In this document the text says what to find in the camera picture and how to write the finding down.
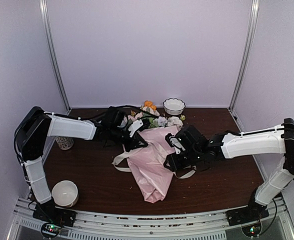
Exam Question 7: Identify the aluminium left corner post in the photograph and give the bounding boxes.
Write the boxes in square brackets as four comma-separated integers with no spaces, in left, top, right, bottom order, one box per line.
[39,0,71,112]

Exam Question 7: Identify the plain white round bowl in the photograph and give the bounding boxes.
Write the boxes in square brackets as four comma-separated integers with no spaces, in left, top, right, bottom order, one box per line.
[51,180,79,208]

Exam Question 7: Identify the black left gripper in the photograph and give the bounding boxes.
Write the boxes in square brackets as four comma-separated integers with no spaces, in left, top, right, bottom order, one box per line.
[109,125,148,153]

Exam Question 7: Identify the white scalloped bowl black rim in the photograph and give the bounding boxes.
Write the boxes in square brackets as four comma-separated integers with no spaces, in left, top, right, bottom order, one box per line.
[163,98,186,116]

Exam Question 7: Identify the white purple flower bunch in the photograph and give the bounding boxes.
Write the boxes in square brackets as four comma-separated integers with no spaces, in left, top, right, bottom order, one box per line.
[151,116,184,128]

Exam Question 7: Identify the purple tissue paper sheet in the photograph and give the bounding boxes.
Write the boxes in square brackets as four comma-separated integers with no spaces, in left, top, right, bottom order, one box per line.
[126,125,179,204]

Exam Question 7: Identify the right round circuit board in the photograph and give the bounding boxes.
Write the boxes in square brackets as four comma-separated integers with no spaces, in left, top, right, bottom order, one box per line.
[241,223,262,238]

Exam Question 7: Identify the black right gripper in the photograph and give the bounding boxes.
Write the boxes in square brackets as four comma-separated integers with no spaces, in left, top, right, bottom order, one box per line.
[163,148,203,173]

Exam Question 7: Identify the cream ribbon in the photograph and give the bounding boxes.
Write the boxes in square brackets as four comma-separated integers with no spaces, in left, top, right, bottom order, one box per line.
[112,142,197,180]

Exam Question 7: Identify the left round circuit board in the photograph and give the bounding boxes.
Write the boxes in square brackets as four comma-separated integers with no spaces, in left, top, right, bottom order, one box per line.
[40,222,62,239]

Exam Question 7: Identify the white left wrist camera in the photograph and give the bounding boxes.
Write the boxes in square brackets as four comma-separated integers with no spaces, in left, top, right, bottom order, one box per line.
[127,119,144,138]

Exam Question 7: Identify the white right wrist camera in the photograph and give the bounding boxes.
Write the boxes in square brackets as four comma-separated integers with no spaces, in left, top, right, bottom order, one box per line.
[165,133,186,155]

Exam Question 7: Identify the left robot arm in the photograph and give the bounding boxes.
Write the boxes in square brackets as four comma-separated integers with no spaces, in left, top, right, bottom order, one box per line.
[13,106,149,222]

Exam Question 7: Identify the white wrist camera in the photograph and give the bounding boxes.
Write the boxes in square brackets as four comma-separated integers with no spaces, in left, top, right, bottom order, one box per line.
[127,119,144,138]
[165,133,186,155]

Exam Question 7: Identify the round circuit board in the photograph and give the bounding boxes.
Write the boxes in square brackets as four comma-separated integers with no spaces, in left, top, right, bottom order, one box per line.
[40,222,62,239]
[241,223,262,238]

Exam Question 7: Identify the patterned mug yellow inside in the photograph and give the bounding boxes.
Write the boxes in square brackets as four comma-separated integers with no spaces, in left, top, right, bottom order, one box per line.
[54,136,74,151]

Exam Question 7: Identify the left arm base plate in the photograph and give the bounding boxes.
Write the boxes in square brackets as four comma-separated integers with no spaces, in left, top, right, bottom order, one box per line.
[32,204,77,227]

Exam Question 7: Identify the orange flower stem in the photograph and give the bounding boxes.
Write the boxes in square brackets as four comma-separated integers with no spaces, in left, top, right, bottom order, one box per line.
[143,100,157,111]

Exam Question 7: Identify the aluminium front rail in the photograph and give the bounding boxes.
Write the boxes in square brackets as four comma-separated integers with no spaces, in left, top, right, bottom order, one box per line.
[11,197,293,240]

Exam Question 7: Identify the aluminium right corner post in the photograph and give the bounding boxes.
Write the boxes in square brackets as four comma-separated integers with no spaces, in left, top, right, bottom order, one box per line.
[228,0,260,112]

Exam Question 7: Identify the aluminium corner post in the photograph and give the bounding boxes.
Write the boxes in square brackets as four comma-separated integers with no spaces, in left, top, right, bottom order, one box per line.
[39,0,71,112]
[228,0,260,112]

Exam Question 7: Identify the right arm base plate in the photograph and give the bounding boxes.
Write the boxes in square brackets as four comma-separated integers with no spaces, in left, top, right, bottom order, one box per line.
[226,203,270,226]

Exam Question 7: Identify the pink flower bunch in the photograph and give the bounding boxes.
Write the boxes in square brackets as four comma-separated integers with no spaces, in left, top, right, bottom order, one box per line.
[128,106,160,122]

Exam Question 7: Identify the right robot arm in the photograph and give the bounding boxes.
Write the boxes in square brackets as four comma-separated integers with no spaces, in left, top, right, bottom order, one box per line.
[163,118,294,221]

